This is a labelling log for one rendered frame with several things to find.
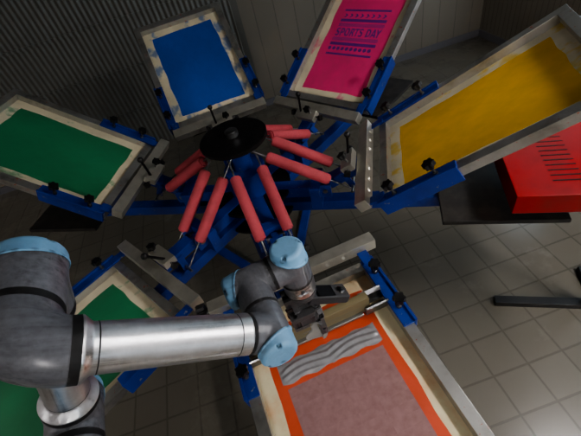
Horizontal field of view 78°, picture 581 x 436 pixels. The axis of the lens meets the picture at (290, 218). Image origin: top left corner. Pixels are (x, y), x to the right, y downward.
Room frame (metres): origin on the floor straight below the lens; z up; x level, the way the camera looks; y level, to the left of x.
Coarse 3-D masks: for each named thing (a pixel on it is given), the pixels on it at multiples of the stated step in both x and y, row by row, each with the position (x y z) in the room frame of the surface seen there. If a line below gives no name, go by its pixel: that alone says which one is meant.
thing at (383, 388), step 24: (336, 336) 0.59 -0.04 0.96; (384, 336) 0.54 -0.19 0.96; (360, 360) 0.49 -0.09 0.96; (384, 360) 0.46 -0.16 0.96; (360, 384) 0.41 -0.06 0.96; (384, 384) 0.39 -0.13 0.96; (408, 384) 0.38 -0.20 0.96; (360, 408) 0.35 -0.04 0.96; (384, 408) 0.33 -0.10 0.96; (408, 408) 0.31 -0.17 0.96; (432, 408) 0.30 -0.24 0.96; (384, 432) 0.27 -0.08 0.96; (408, 432) 0.26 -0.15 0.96; (432, 432) 0.24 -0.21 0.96
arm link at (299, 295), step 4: (312, 280) 0.48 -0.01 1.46; (312, 284) 0.48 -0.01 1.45; (284, 288) 0.48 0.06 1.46; (304, 288) 0.46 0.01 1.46; (308, 288) 0.47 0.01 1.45; (312, 288) 0.47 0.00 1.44; (288, 292) 0.47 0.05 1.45; (292, 292) 0.47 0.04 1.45; (296, 292) 0.46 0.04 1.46; (300, 292) 0.46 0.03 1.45; (304, 292) 0.46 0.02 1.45; (308, 292) 0.46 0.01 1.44; (312, 292) 0.47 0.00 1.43; (288, 296) 0.48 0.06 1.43; (292, 296) 0.47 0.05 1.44; (296, 296) 0.46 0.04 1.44; (300, 296) 0.46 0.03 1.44; (304, 296) 0.46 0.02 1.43; (308, 296) 0.46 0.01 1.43
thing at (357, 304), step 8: (360, 296) 0.65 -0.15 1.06; (344, 304) 0.64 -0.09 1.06; (352, 304) 0.63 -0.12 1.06; (360, 304) 0.63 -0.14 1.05; (368, 304) 0.63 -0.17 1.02; (328, 312) 0.62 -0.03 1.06; (336, 312) 0.62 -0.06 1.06; (344, 312) 0.62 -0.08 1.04; (352, 312) 0.62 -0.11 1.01; (328, 320) 0.61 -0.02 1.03; (336, 320) 0.61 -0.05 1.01; (296, 336) 0.59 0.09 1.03; (304, 336) 0.60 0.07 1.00
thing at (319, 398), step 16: (304, 352) 0.56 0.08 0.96; (272, 368) 0.54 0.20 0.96; (304, 384) 0.46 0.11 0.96; (320, 384) 0.45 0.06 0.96; (336, 384) 0.43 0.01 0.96; (288, 400) 0.43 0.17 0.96; (304, 400) 0.42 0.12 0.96; (320, 400) 0.40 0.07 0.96; (336, 400) 0.39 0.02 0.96; (288, 416) 0.39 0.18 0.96; (304, 416) 0.37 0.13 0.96; (320, 416) 0.36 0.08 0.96; (336, 416) 0.35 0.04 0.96; (352, 416) 0.34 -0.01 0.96; (304, 432) 0.33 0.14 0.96; (320, 432) 0.32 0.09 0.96; (336, 432) 0.31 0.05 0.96; (352, 432) 0.30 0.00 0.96
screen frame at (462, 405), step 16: (336, 272) 0.82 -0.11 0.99; (352, 272) 0.80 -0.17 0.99; (416, 336) 0.49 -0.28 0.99; (432, 352) 0.43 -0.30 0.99; (432, 368) 0.39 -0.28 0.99; (448, 384) 0.33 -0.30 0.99; (256, 400) 0.45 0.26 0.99; (464, 400) 0.29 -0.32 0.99; (256, 416) 0.40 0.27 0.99; (464, 416) 0.25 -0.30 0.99; (480, 416) 0.24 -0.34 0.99; (272, 432) 0.36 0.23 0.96; (480, 432) 0.20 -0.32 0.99
